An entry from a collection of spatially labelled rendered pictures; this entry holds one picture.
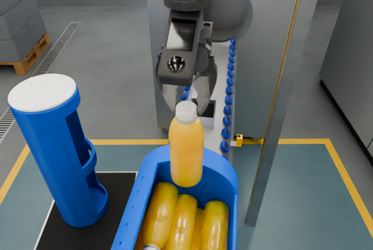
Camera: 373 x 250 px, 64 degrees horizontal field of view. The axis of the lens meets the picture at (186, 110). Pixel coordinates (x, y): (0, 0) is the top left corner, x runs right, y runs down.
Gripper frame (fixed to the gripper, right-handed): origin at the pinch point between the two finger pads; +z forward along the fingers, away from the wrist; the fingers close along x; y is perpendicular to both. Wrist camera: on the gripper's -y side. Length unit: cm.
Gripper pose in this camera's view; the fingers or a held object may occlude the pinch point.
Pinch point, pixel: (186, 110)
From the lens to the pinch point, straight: 53.7
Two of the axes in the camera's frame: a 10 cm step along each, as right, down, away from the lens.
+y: 1.5, -6.3, 7.6
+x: -9.9, -0.9, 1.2
